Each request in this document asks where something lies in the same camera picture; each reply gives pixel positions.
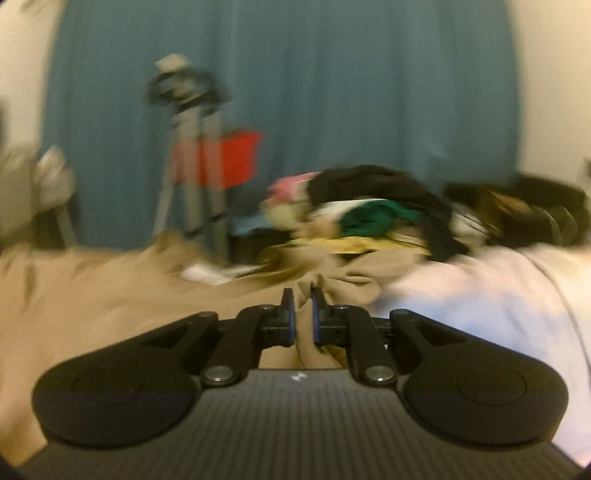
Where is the pink garment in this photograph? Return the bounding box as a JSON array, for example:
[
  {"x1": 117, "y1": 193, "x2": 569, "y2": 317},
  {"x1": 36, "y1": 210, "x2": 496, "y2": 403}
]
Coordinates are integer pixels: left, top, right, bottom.
[{"x1": 269, "y1": 172, "x2": 324, "y2": 205}]

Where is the yellow patterned garment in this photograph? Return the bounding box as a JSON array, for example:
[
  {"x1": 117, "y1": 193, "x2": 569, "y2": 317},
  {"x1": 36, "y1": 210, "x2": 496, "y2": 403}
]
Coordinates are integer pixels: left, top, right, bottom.
[{"x1": 277, "y1": 235, "x2": 432, "y2": 257}]

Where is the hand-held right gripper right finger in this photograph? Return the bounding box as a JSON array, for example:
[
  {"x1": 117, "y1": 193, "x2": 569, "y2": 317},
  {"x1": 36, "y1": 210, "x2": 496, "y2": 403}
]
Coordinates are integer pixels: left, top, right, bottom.
[{"x1": 310, "y1": 287, "x2": 467, "y2": 387}]

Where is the red box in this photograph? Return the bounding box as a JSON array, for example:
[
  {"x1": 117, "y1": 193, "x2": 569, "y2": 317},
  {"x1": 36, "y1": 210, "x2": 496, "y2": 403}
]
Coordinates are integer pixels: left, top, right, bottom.
[{"x1": 172, "y1": 130, "x2": 264, "y2": 189}]

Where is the dark bag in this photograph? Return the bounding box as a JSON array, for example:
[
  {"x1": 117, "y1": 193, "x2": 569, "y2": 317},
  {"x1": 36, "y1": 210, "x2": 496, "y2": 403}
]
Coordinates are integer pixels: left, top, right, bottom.
[{"x1": 445, "y1": 173, "x2": 591, "y2": 247}]

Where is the grey camera tripod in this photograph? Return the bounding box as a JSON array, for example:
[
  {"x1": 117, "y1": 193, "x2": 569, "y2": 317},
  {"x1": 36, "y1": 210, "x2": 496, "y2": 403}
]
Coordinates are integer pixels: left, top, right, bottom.
[{"x1": 147, "y1": 54, "x2": 232, "y2": 266}]

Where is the beige garment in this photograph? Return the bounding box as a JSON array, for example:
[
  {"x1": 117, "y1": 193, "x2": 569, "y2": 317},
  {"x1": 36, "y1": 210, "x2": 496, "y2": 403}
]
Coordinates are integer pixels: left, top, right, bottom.
[{"x1": 0, "y1": 233, "x2": 384, "y2": 467}]

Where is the white paper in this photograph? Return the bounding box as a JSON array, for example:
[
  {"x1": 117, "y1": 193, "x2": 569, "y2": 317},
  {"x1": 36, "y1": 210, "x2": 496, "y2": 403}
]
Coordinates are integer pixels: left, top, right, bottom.
[{"x1": 181, "y1": 263, "x2": 259, "y2": 285}]

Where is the black garment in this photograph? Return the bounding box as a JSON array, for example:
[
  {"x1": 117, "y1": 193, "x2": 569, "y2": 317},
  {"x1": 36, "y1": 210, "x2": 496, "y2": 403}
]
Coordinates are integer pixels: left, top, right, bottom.
[{"x1": 308, "y1": 165, "x2": 468, "y2": 260}]

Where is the white bed sheet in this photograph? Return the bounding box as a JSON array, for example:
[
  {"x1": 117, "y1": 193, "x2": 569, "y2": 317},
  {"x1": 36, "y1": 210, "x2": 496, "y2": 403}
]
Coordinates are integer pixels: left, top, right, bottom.
[{"x1": 365, "y1": 244, "x2": 591, "y2": 464}]

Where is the blue curtain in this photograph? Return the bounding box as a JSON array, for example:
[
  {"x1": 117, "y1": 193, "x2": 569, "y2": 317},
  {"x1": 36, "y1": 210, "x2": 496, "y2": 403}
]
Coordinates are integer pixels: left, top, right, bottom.
[{"x1": 41, "y1": 0, "x2": 522, "y2": 250}]

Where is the green garment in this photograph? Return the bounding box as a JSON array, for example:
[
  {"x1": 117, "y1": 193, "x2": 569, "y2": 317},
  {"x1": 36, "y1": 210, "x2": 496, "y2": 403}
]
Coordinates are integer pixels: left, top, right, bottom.
[{"x1": 341, "y1": 203, "x2": 422, "y2": 235}]

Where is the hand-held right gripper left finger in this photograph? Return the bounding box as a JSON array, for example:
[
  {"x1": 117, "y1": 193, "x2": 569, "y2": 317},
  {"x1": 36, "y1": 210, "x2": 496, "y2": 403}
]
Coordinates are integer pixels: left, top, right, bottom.
[{"x1": 137, "y1": 288, "x2": 296, "y2": 387}]

